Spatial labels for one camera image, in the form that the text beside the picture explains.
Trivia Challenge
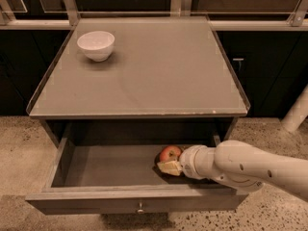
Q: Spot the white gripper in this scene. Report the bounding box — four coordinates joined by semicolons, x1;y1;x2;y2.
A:
157;145;206;180

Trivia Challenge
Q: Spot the red apple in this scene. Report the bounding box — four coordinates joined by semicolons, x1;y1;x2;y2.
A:
159;145;182;162

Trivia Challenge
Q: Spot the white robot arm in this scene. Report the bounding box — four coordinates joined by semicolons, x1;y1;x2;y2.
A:
157;141;308;201

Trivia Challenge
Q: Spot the small metal drawer knob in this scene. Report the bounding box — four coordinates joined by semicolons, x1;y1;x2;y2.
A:
137;202;145;214

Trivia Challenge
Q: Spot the open grey top drawer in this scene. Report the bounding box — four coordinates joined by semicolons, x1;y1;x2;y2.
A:
26;138;248;215

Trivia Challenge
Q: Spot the grey cabinet with glass top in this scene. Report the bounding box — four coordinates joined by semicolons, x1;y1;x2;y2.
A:
25;15;251;149

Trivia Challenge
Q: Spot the white ceramic bowl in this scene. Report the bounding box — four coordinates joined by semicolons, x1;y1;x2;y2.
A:
77;31;116;62

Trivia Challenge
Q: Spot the metal railing with glass panels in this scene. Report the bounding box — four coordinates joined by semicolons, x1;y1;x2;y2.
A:
0;0;308;31

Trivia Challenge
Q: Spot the dark background cabinet handle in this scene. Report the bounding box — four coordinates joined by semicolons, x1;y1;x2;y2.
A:
232;58;244;71

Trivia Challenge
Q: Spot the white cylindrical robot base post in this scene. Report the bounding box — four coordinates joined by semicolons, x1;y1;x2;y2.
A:
281;85;308;132

